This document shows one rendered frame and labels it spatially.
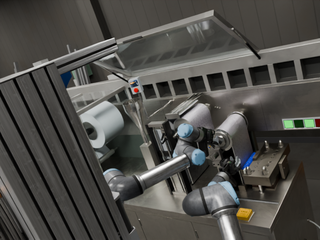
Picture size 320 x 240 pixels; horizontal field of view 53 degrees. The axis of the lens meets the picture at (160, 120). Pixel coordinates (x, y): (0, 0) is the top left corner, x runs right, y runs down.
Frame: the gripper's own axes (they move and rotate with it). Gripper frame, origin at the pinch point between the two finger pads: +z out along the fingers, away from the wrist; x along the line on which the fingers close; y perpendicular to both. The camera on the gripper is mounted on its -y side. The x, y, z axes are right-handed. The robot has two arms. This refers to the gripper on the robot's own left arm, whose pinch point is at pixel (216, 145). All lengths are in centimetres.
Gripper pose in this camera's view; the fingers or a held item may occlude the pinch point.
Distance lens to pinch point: 194.4
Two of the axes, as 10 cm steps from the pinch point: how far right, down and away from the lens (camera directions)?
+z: 6.3, 2.4, 7.4
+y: 1.1, -9.7, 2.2
